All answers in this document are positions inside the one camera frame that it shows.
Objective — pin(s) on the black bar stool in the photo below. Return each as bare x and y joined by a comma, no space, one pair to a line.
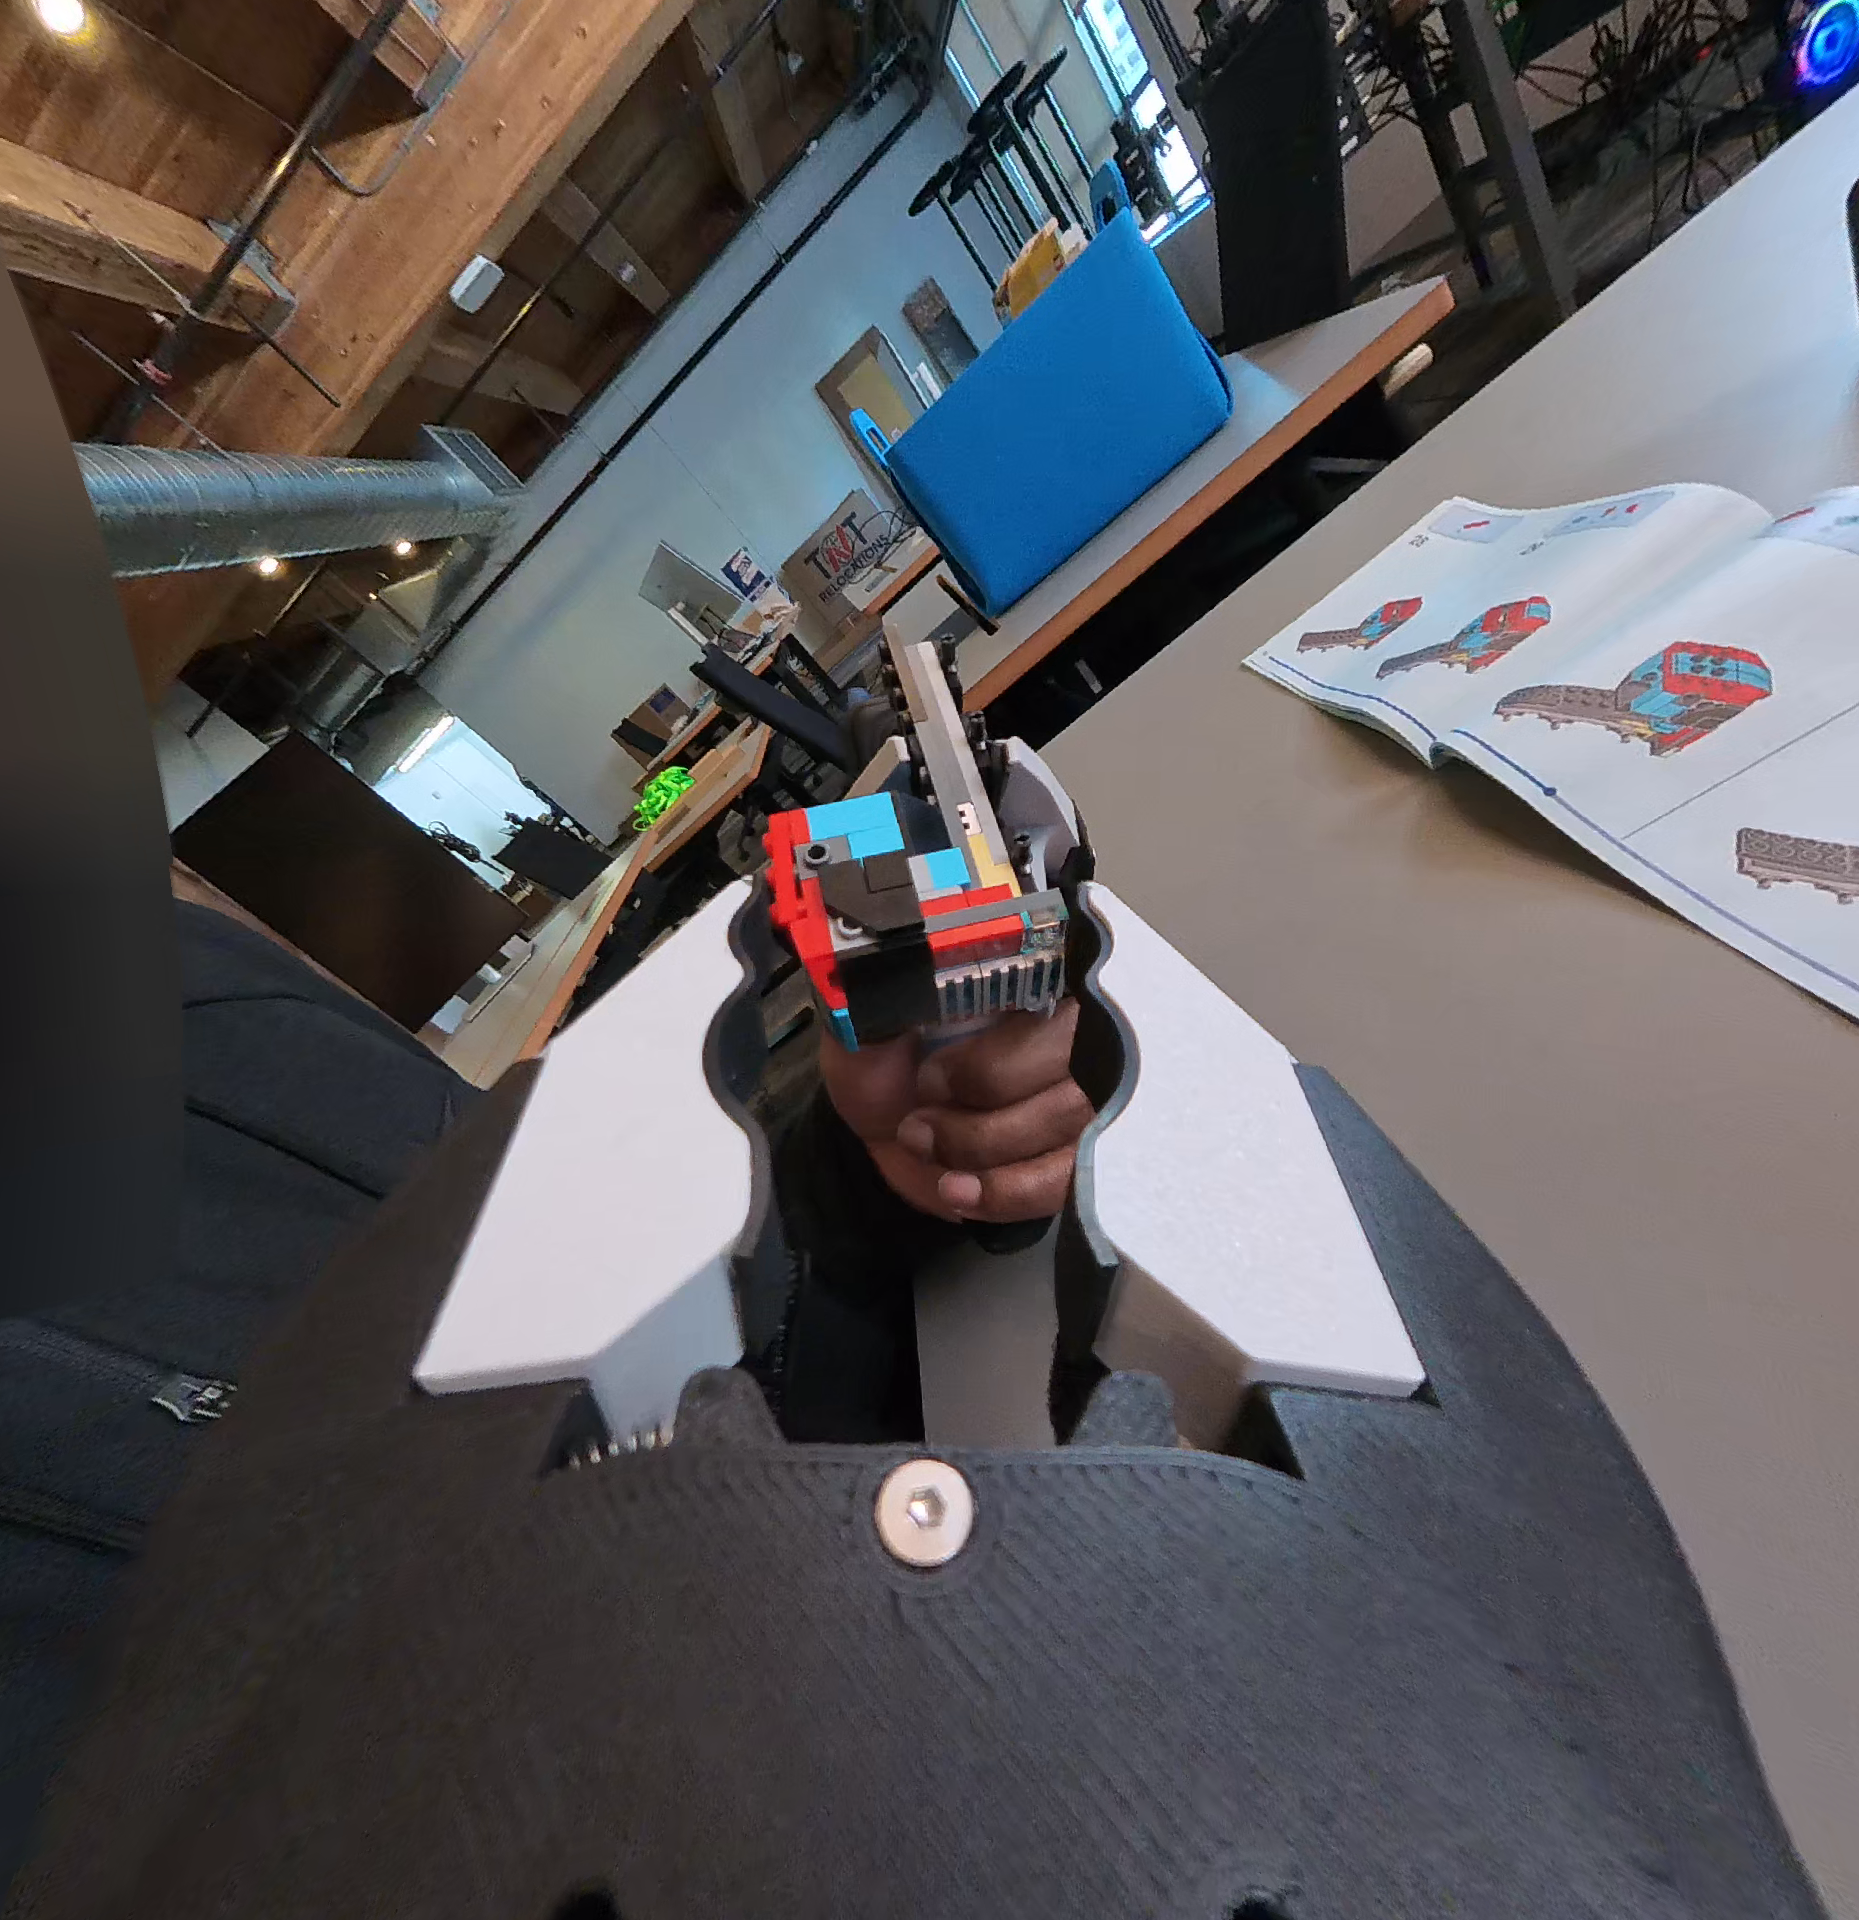
979,91

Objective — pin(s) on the white junction box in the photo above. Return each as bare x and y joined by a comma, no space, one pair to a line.
477,283

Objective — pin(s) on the person's dark jacket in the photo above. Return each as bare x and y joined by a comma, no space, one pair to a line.
269,1081

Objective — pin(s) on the yellow box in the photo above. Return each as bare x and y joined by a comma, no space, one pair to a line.
1033,271

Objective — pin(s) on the wood-edged grey table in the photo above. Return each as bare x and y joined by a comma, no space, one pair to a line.
1321,374

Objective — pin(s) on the person's left hand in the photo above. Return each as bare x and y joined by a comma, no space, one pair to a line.
991,1111

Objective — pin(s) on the blue glowing fan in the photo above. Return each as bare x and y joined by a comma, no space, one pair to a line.
1844,39

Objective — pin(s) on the brick instruction booklet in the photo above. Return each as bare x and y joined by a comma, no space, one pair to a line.
1621,630

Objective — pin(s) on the toy brick truck model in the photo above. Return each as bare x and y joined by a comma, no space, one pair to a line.
871,885

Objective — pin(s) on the dark monitor screen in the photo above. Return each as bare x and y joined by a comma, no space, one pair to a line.
345,871

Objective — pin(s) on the light blue felt partition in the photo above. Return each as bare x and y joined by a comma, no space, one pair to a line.
1051,434

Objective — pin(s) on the bright green object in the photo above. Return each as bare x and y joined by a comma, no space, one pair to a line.
667,801

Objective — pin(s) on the black cabinet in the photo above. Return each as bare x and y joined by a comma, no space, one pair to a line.
1275,180

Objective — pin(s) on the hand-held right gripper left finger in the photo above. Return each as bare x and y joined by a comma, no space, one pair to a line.
615,1200

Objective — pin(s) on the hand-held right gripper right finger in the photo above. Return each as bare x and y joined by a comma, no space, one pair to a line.
1245,1200

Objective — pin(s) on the distant window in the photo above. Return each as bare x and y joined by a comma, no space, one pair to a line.
1141,105

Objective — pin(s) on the printed cardboard box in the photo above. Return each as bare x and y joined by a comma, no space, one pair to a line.
863,562

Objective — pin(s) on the silver air duct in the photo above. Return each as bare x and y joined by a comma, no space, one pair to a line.
269,502

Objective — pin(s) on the grey steel column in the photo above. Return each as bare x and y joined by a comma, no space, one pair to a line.
1509,151

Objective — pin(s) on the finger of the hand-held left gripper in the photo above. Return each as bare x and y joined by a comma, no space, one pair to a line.
1053,818
877,765

